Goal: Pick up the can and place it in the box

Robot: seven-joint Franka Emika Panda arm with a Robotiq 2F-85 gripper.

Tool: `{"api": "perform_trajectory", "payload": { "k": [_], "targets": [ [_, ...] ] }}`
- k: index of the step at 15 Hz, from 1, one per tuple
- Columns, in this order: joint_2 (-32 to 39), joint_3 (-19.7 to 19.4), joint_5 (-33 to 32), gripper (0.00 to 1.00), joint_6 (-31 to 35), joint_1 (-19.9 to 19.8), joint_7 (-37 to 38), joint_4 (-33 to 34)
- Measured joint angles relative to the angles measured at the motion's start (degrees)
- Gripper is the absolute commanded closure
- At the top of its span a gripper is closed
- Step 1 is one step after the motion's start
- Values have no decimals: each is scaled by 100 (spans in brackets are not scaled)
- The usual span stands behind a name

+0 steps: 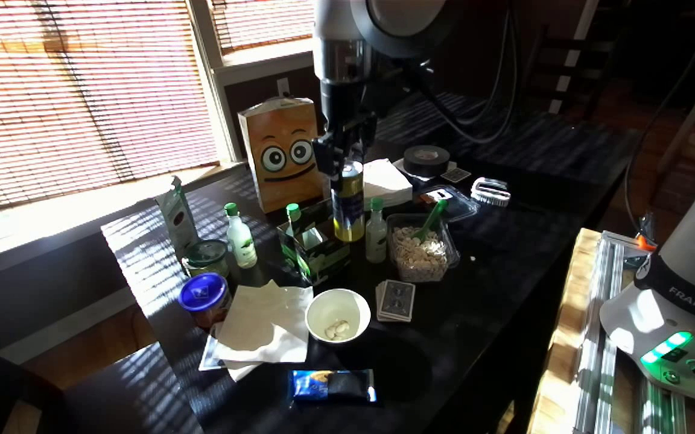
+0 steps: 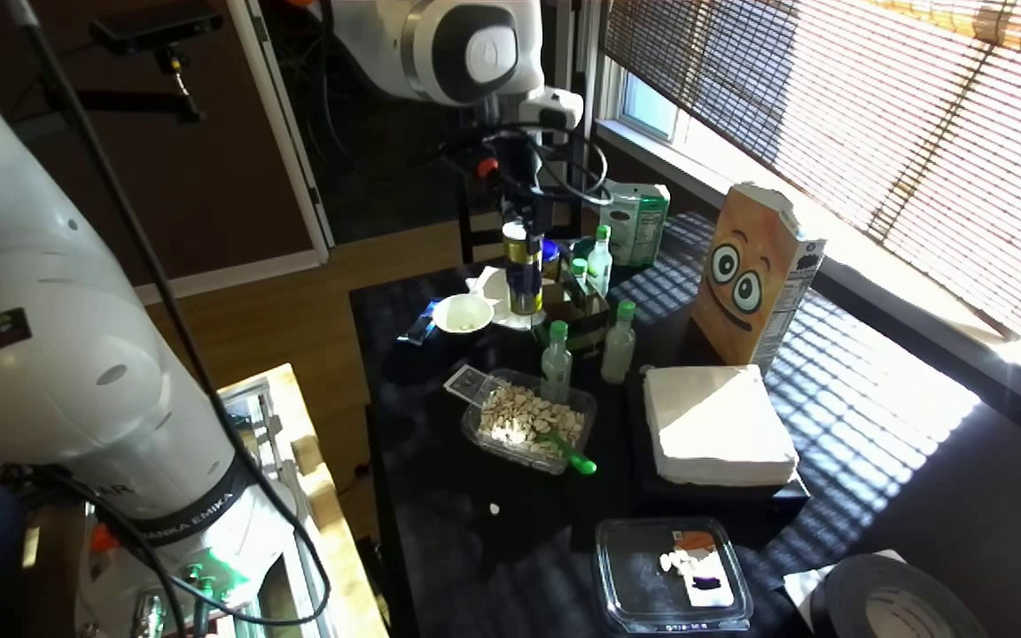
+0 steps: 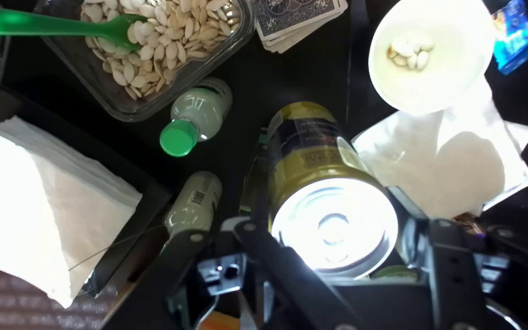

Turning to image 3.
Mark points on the clear plastic container of seeds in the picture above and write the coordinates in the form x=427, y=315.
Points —
x=154, y=56

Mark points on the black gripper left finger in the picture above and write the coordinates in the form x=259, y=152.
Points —
x=275, y=269

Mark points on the playing card deck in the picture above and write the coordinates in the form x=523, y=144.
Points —
x=297, y=20

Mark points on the green plastic spoon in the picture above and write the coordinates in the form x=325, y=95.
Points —
x=44, y=25

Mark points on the white paper napkin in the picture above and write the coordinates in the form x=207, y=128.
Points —
x=459, y=166

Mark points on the blue snack packet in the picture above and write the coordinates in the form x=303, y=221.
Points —
x=515, y=38

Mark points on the white napkin stack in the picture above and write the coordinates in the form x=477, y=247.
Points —
x=37, y=208

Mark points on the small bottle with green cap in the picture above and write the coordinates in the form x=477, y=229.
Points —
x=196, y=117
x=193, y=205

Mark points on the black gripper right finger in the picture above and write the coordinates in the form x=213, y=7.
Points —
x=459, y=276

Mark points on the gold metal can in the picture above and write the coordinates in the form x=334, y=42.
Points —
x=328, y=196

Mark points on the black napkin tray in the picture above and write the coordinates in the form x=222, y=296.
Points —
x=145, y=208

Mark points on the white bowl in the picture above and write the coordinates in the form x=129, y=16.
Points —
x=431, y=56

